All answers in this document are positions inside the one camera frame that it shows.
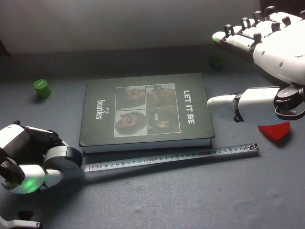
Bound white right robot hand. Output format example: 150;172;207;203
206;6;305;126

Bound grey tape measure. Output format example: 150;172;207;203
44;142;260;179

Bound black Let It Be album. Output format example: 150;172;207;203
79;73;215;156

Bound blue and green block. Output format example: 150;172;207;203
209;55;224;72

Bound red heart block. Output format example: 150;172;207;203
258;121;291;144

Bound grey table cloth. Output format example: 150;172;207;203
0;51;305;229

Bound green cylinder block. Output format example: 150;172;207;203
33;79;52;98

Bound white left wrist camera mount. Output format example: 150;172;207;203
0;209;41;228

